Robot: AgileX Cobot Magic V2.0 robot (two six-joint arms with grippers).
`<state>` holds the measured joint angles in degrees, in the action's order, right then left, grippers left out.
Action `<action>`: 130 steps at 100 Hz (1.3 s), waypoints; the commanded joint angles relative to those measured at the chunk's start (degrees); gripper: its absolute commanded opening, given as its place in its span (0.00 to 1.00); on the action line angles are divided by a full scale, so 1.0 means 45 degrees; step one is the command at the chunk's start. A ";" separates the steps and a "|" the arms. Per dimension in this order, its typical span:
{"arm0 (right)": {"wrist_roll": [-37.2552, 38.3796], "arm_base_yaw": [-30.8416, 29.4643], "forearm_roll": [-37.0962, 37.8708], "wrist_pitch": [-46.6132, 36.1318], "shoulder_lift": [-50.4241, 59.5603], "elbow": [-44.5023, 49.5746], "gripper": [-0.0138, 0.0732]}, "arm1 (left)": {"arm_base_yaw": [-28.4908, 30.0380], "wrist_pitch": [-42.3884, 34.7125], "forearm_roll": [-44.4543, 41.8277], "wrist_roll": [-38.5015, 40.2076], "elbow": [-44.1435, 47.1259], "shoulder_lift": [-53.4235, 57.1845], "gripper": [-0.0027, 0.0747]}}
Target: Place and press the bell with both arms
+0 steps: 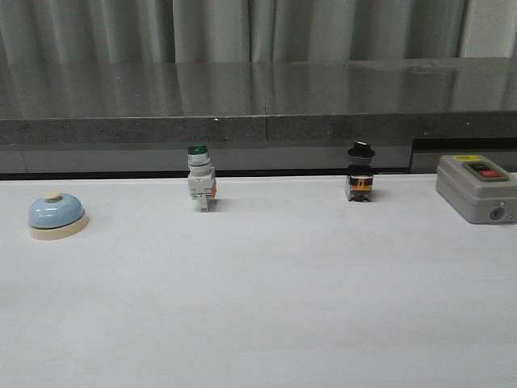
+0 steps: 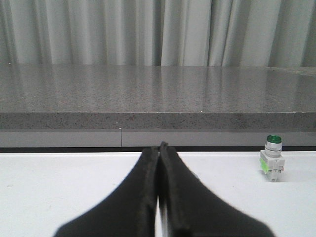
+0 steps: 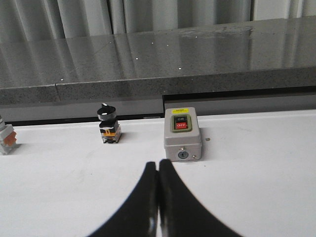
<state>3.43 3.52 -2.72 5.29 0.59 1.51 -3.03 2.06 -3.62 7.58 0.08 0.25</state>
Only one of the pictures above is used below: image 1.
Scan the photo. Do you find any blue and cream desk bell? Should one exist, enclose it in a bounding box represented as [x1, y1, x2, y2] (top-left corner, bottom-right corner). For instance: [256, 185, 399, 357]
[27, 191, 89, 241]

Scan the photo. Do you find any grey stone counter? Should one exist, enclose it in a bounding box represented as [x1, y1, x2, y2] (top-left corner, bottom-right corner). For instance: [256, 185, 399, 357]
[1, 57, 516, 176]

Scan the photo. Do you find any grey pleated curtain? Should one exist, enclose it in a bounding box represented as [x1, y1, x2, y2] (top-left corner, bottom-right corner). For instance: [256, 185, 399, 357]
[1, 1, 468, 65]

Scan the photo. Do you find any green pushbutton switch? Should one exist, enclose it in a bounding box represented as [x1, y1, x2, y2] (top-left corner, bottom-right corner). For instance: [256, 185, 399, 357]
[187, 144, 216, 212]

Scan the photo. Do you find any black rotary selector switch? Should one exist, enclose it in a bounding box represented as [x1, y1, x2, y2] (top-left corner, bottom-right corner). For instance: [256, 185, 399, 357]
[346, 141, 376, 201]

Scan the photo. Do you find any grey start-stop switch box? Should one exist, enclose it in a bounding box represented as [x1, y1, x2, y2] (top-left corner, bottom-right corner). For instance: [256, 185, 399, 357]
[435, 154, 516, 224]

